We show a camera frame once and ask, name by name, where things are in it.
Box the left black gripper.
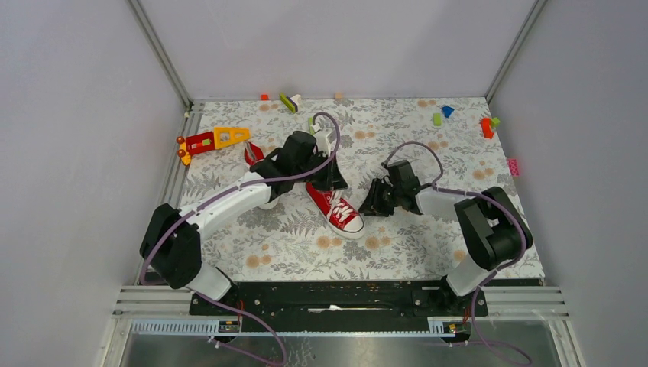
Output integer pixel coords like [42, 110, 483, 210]
[294, 151, 348, 192]

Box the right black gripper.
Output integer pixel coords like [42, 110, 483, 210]
[358, 178, 403, 218]

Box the red sneaker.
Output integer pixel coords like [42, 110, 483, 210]
[244, 141, 265, 167]
[305, 183, 365, 239]

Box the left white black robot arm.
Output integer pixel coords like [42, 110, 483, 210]
[140, 131, 339, 314]

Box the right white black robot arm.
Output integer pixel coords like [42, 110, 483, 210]
[359, 160, 533, 315]

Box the floral patterned mat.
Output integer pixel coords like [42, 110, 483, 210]
[197, 97, 520, 281]

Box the green block near centre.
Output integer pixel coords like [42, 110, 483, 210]
[308, 117, 316, 135]

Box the green purple white block stack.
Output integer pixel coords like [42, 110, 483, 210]
[279, 93, 302, 114]

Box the blue triangular block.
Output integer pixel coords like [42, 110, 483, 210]
[442, 106, 455, 118]

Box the red yellow toy block assembly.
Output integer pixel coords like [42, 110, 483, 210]
[176, 127, 251, 166]

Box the orange block right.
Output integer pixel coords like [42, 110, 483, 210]
[480, 118, 494, 139]

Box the pink block at edge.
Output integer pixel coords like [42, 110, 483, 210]
[507, 158, 520, 177]

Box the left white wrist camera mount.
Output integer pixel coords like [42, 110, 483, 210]
[313, 129, 337, 155]

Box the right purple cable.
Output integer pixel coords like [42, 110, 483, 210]
[381, 141, 533, 367]

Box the purple cable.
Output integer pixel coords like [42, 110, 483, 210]
[381, 141, 533, 367]
[139, 112, 342, 367]

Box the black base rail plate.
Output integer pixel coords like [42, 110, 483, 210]
[139, 271, 545, 336]

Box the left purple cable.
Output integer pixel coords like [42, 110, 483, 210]
[139, 112, 342, 367]

